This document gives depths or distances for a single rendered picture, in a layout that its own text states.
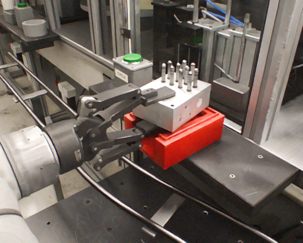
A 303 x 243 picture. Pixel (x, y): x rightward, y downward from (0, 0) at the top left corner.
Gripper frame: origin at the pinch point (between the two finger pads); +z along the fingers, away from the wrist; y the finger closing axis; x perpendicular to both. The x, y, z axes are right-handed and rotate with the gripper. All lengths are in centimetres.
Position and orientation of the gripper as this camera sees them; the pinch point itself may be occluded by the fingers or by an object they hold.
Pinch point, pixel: (156, 108)
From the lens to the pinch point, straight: 53.1
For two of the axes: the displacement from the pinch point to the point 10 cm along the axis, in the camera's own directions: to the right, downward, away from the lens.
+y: 0.0, -8.4, -5.4
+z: 7.8, -3.4, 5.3
